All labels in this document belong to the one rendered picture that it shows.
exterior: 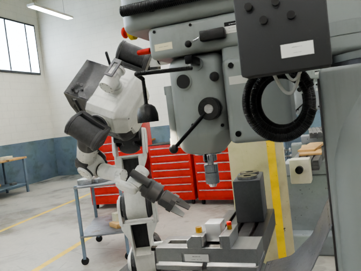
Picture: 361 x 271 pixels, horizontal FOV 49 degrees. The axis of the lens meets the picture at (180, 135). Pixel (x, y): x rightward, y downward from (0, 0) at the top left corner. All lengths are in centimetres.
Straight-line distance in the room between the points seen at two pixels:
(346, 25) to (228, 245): 73
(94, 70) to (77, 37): 1069
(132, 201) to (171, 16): 104
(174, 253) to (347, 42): 84
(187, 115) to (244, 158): 187
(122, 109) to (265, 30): 87
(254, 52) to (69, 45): 1177
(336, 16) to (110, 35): 1088
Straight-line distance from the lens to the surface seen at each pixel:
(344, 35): 119
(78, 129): 162
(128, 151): 204
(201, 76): 124
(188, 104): 125
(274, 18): 94
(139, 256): 216
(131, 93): 169
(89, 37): 1223
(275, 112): 117
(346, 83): 112
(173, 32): 126
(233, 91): 119
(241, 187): 177
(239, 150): 308
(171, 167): 637
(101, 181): 431
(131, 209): 201
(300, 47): 92
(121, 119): 166
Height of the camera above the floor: 145
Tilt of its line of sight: 3 degrees down
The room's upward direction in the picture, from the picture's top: 7 degrees counter-clockwise
